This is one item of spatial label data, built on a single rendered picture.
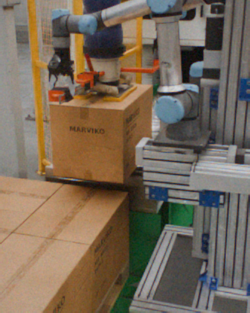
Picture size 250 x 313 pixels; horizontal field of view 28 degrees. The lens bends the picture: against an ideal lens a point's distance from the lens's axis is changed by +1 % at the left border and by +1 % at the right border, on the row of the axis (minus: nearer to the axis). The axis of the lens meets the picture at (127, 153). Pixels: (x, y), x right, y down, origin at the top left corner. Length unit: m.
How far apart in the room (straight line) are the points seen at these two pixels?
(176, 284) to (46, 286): 0.83
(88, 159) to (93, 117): 0.23
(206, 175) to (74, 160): 0.86
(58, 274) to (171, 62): 0.97
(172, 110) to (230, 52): 0.43
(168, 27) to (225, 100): 0.49
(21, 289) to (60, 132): 0.90
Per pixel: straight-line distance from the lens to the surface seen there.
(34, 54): 4.26
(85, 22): 2.10
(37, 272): 2.16
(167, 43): 1.94
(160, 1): 1.91
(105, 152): 2.56
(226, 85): 2.25
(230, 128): 2.29
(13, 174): 4.05
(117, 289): 2.93
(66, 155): 2.65
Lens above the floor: 1.72
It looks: 20 degrees down
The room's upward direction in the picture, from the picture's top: straight up
